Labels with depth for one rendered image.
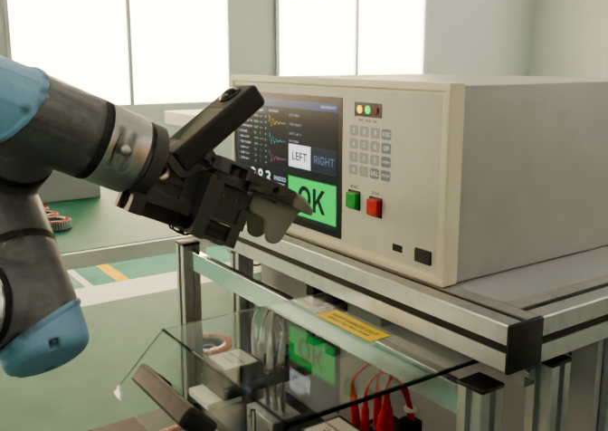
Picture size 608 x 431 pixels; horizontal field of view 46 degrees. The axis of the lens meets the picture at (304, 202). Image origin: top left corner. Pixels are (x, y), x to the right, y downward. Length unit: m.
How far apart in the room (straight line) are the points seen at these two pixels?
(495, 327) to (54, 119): 0.42
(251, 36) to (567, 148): 5.41
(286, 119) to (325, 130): 0.09
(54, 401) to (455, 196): 0.88
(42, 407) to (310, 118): 0.74
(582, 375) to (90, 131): 0.54
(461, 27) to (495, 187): 7.01
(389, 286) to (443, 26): 6.87
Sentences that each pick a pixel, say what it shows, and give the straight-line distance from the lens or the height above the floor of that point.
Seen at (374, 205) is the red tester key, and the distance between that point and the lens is 0.79.
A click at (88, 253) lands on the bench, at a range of 2.34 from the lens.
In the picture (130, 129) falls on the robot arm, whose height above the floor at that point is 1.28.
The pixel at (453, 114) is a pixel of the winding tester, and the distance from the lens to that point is 0.71.
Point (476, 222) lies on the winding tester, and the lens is 0.76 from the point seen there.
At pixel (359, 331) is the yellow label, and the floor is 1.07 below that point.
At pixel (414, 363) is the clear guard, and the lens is 0.68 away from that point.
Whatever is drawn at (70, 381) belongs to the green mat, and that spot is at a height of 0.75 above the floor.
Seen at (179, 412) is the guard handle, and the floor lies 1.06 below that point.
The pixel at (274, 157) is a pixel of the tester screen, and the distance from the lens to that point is 0.96.
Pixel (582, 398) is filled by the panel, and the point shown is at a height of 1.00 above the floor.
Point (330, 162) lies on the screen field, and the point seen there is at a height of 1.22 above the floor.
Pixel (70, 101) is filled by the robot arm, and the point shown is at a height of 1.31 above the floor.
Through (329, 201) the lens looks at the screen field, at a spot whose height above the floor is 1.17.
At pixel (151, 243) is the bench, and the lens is 2.41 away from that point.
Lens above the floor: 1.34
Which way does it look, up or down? 11 degrees down
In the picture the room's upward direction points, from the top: straight up
